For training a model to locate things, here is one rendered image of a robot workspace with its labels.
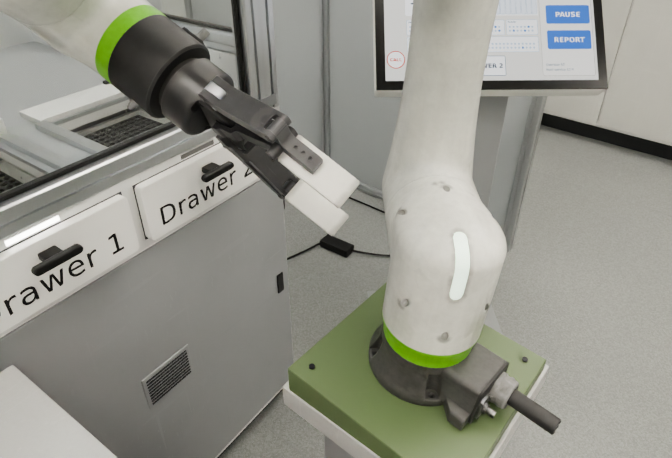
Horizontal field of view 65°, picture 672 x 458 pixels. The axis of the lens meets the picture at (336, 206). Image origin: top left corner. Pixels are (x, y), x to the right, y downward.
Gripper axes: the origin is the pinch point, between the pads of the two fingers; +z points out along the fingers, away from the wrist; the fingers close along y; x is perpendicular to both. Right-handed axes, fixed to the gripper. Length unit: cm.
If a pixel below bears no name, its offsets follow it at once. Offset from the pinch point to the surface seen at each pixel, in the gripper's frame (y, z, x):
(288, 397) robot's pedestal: 28.4, 9.0, 20.0
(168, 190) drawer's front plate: 39.8, -29.2, 7.8
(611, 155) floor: 223, 76, -170
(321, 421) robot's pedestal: 25.3, 14.4, 19.2
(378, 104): 166, -34, -85
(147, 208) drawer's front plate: 38.1, -29.1, 12.5
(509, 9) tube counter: 52, -4, -72
